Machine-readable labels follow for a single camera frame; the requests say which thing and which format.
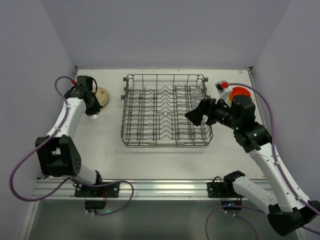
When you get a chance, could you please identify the small cream plate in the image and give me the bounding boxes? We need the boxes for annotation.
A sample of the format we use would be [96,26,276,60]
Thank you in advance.
[95,87,110,108]

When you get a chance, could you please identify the clear glass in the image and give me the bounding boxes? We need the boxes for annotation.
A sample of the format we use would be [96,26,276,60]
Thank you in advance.
[84,113,99,121]
[191,88,202,99]
[191,98,202,110]

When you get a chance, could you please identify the orange bowl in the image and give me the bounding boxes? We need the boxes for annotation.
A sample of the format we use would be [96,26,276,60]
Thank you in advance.
[228,86,251,101]

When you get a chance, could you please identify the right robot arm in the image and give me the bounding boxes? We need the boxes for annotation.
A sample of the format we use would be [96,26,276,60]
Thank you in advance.
[185,95,320,236]

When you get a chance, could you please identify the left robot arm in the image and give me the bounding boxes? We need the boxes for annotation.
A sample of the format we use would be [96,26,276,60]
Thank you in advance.
[35,75,102,185]

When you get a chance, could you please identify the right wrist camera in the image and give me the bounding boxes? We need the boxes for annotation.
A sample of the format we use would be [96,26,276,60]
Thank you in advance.
[215,80,233,104]

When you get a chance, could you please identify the grey wire dish rack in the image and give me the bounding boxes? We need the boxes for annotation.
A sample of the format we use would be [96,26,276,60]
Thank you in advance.
[120,73,213,148]

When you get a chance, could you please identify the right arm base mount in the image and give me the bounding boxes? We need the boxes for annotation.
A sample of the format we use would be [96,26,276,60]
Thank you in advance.
[206,176,243,213]

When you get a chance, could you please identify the aluminium mounting rail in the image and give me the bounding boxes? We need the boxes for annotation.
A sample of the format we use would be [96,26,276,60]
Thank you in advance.
[32,177,296,201]

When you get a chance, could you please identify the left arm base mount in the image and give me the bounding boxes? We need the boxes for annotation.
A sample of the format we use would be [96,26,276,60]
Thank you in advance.
[72,183,120,213]

